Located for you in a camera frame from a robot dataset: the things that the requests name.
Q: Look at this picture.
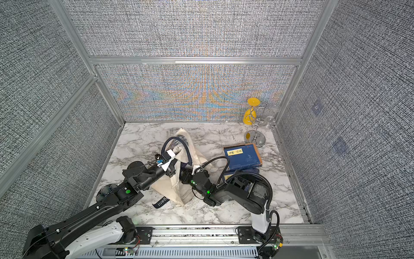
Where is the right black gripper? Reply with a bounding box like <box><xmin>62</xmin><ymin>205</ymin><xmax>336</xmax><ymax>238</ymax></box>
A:
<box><xmin>177</xmin><ymin>166</ymin><xmax>207</xmax><ymax>199</ymax></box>

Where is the blue book yellow label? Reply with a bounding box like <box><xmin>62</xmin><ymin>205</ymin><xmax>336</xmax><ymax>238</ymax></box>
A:
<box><xmin>223</xmin><ymin>144</ymin><xmax>263</xmax><ymax>171</ymax></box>
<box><xmin>223</xmin><ymin>169</ymin><xmax>259</xmax><ymax>182</ymax></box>

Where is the cream canvas tote bag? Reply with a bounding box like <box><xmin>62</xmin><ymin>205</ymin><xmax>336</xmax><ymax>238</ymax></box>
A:
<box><xmin>151</xmin><ymin>128</ymin><xmax>207</xmax><ymax>207</ymax></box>

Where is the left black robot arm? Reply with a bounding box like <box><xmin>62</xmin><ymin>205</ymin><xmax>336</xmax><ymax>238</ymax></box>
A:
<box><xmin>22</xmin><ymin>159</ymin><xmax>177</xmax><ymax>259</ymax></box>

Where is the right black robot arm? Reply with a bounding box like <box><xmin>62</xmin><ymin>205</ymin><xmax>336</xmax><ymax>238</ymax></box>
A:
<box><xmin>180</xmin><ymin>169</ymin><xmax>278</xmax><ymax>243</ymax></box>

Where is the dark round cup cluster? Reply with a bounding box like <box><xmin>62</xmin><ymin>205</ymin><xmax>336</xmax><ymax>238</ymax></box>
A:
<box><xmin>96</xmin><ymin>183</ymin><xmax>118</xmax><ymax>202</ymax></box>

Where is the yellow wine glass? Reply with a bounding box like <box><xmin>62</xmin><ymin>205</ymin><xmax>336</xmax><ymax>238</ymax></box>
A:
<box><xmin>243</xmin><ymin>97</ymin><xmax>260</xmax><ymax>125</ymax></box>

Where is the clear wine glass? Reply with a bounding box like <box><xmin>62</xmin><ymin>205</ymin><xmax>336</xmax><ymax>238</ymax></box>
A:
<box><xmin>265</xmin><ymin>105</ymin><xmax>280</xmax><ymax>130</ymax></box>

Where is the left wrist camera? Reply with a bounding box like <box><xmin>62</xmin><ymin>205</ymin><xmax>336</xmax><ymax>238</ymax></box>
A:
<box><xmin>156</xmin><ymin>150</ymin><xmax>176</xmax><ymax>172</ymax></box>

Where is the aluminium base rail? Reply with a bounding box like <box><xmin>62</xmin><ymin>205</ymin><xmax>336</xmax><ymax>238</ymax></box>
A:
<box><xmin>80</xmin><ymin>224</ymin><xmax>334</xmax><ymax>259</ymax></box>

